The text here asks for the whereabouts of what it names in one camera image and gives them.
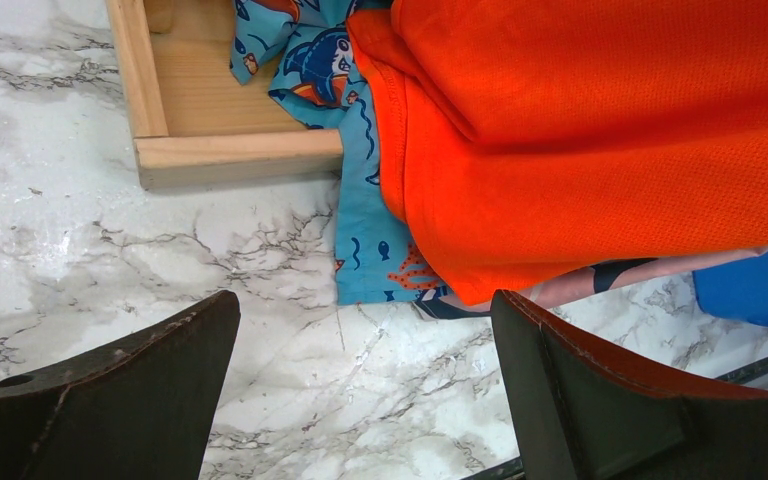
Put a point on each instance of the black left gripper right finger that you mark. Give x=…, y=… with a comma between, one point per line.
x=585, y=408

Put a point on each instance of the blue plastic bin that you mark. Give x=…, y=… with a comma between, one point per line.
x=737, y=290

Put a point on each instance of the light blue shark shorts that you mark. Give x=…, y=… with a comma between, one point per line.
x=318, y=84

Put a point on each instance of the wooden clothes rack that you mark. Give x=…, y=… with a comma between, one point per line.
x=191, y=121

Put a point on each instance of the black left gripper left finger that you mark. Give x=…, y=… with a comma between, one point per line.
x=139, y=407

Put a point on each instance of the orange mesh shorts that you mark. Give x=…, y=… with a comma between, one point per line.
x=522, y=140

